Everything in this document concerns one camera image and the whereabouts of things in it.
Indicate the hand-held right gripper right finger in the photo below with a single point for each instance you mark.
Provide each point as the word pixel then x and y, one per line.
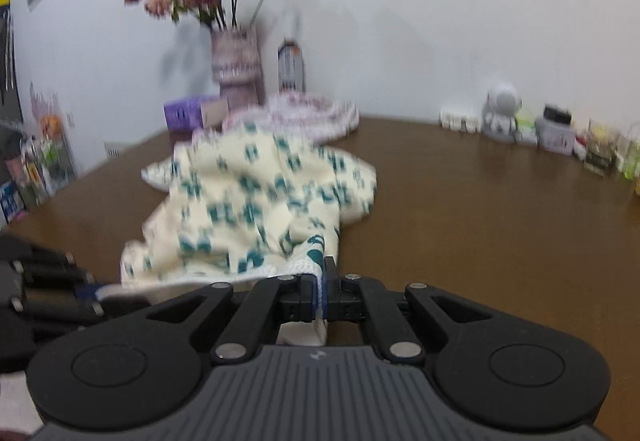
pixel 345 303

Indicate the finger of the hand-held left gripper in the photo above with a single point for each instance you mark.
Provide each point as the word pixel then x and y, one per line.
pixel 60 306
pixel 55 268

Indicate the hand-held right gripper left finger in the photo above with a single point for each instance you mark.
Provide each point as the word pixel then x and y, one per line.
pixel 307 301

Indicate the cream dress with teal flowers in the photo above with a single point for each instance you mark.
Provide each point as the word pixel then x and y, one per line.
pixel 250 201

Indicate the shelf of colourful packets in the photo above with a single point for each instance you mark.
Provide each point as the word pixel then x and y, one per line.
pixel 37 161

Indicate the pink floral garment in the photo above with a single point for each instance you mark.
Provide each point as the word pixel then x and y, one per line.
pixel 310 113

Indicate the purple tissue pack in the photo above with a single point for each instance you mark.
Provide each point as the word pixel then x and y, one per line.
pixel 187 113

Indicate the white clips row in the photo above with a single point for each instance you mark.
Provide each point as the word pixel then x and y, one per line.
pixel 460 122

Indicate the grey cabinet with yellow label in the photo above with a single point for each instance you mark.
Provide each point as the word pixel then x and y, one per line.
pixel 7 56

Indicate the tea bottle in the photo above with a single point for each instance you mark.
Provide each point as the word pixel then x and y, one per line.
pixel 291 68

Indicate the purple glitter vase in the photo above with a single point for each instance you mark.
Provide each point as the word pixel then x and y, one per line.
pixel 235 66

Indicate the white robot figurine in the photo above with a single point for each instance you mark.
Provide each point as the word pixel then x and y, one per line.
pixel 501 113

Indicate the small white green box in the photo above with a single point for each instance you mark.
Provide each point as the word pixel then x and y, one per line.
pixel 526 130

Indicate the white container with black lid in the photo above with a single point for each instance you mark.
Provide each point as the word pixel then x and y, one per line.
pixel 556 138

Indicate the small pink tube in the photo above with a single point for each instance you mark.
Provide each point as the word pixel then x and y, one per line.
pixel 580 148

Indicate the small black gadget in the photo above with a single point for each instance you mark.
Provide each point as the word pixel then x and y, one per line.
pixel 557 113

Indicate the glass cup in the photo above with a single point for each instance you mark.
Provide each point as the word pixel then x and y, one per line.
pixel 601 148

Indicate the small green bottle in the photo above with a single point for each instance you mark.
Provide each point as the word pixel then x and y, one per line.
pixel 632 156

